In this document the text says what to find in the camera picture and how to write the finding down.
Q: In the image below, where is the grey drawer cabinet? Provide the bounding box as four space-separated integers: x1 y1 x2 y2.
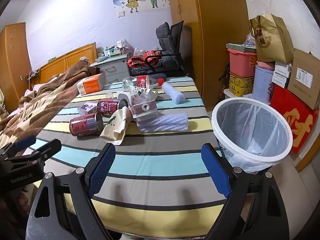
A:
90 54 130 85

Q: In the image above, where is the clear plastic cola bottle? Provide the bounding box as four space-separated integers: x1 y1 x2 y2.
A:
122 75 165 92

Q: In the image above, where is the white storage box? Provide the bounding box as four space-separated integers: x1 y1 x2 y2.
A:
223 89 254 105

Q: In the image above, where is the clutter of small boxes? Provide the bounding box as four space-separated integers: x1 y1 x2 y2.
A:
97 39 135 62

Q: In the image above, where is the orange and white box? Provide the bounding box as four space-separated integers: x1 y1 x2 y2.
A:
77 74 107 95

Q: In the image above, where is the grey cushion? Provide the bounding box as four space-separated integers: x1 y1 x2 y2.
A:
155 22 175 53

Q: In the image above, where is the white plastic bag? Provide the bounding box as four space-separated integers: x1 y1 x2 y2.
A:
132 47 148 57

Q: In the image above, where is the green flat box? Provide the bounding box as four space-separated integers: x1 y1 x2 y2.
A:
226 43 257 53

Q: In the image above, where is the crumpled clear plastic packaging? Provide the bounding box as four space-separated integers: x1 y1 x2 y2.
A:
130 86 158 103

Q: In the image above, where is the dark red drink can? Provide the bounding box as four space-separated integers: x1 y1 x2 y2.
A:
97 98 128 116
69 113 103 137

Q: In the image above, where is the small wooden wardrobe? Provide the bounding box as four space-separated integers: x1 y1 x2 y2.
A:
0 22 32 113

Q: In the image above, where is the small pink box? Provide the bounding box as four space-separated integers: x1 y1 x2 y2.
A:
77 101 98 117

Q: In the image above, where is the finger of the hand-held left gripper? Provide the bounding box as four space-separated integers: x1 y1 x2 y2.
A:
0 135 37 157
25 139 62 164

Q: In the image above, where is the pink storage bin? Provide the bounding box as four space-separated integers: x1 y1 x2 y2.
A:
227 48 258 79

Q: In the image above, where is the lavender round tub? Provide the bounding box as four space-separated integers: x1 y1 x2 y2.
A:
251 61 275 105

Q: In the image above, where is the white striped cloth roll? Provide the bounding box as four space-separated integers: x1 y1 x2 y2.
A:
161 83 187 105

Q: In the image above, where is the wooden headboard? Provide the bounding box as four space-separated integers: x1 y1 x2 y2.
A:
27 42 97 90

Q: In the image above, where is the clear plastic bag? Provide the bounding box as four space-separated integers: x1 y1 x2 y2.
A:
242 34 257 47

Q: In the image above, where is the red gift box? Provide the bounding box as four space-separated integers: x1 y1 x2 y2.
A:
269 84 319 155

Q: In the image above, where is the red patterned bag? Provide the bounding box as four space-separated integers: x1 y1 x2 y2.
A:
127 50 163 69

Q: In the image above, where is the beige leaf print pouch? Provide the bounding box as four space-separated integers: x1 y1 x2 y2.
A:
99 106 132 146

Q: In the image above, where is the cardboard box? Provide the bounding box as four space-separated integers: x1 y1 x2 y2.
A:
287 48 320 110

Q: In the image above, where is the brown blanket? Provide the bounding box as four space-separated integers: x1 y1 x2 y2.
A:
0 60 99 153

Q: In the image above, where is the clear plastic bin liner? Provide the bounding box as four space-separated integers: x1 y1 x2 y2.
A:
216 102 288 174

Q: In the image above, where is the white trash bin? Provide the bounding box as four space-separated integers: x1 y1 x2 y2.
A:
211 97 293 174

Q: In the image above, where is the stack of small white boxes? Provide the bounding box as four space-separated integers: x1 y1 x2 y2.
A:
272 61 293 89

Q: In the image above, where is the striped tablecloth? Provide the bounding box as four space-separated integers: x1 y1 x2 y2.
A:
32 76 240 240

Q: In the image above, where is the white paper cup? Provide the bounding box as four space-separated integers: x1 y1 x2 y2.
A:
117 91 133 108

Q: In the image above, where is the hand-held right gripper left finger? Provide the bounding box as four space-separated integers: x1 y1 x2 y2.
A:
26 144 120 240

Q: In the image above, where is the grey small carton box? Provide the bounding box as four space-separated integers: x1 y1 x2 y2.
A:
130 99 159 123

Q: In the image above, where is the brown paper bag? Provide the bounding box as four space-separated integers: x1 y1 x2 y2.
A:
249 14 295 64

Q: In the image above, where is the yellow patterned box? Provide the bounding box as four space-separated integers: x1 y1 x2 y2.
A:
229 72 255 98

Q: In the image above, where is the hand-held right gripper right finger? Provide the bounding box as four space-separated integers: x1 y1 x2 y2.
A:
201 143 290 240

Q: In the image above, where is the tall wooden wardrobe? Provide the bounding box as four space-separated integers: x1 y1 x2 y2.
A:
166 0 250 105

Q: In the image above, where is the black chair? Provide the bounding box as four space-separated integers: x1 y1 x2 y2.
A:
130 21 193 77

